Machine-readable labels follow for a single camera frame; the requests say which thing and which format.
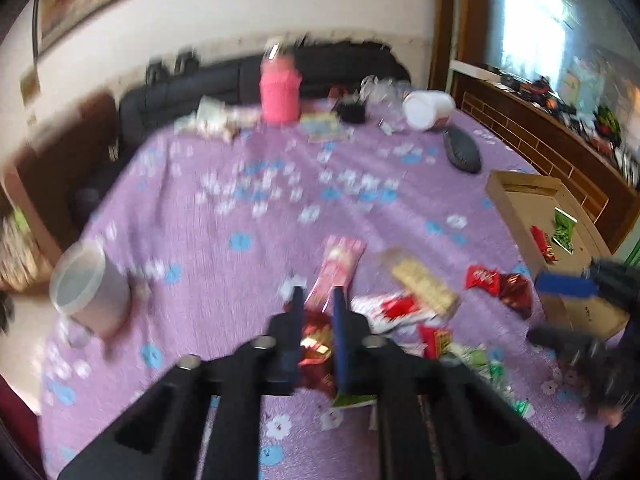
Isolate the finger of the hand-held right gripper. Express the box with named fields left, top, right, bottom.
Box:
left=526, top=324, right=610, bottom=362
left=534, top=257, right=640, bottom=311

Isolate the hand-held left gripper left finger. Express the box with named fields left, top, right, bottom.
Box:
left=57, top=286, right=306, bottom=480

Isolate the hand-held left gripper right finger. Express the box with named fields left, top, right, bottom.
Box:
left=331, top=286, right=581, bottom=480

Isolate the dark red snack packet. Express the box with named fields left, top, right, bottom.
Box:
left=500, top=272, right=535, bottom=320
left=285, top=305, right=337, bottom=396

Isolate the green white snack packet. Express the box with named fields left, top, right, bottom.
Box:
left=330, top=392, right=378, bottom=408

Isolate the green leaf-print snack packet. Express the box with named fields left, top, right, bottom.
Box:
left=552, top=209, right=576, bottom=251

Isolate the white red snack packet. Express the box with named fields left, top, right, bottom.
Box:
left=350, top=292, right=441, bottom=336

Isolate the clear green snack packet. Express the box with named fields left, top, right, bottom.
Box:
left=500, top=385, right=536, bottom=418
left=452, top=345, right=506, bottom=391

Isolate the pink long snack packet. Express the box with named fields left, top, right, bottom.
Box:
left=305, top=235, right=367, bottom=311

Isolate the cardboard box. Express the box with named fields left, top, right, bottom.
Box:
left=485, top=169, right=631, bottom=341

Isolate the red green snack packet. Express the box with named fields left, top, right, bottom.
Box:
left=417, top=324, right=453, bottom=361

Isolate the tan biscuit packet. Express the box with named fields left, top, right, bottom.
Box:
left=390, top=255, right=461, bottom=318

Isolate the purple floral tablecloth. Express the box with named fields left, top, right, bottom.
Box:
left=37, top=95, right=631, bottom=480

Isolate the black woven glasses case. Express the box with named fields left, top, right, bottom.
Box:
left=442, top=127, right=483, bottom=173

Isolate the wooden brick-pattern counter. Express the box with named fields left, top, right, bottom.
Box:
left=450, top=60, right=640, bottom=261

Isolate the green yellow toy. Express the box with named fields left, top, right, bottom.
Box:
left=592, top=105, right=623, bottom=143

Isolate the pile of assorted clutter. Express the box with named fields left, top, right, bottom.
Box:
left=480, top=67, right=640, bottom=186

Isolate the white mug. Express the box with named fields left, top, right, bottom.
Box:
left=49, top=240, right=132, bottom=338

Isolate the colourful flat packet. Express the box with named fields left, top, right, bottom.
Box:
left=300, top=112, right=353, bottom=143

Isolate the white plastic jar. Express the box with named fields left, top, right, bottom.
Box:
left=401, top=90, right=457, bottom=132

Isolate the small black cup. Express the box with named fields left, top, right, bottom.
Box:
left=336, top=97, right=368, bottom=125

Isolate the crumpled tissue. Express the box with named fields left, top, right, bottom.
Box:
left=175, top=97, right=261, bottom=143

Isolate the wooden framed glass partition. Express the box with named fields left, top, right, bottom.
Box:
left=429, top=0, right=640, bottom=111

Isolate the pink sleeved bottle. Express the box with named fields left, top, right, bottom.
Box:
left=259, top=35, right=303, bottom=125

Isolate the black sofa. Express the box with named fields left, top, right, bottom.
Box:
left=70, top=40, right=413, bottom=221

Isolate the brown chair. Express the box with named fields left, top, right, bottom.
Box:
left=0, top=90, right=118, bottom=261

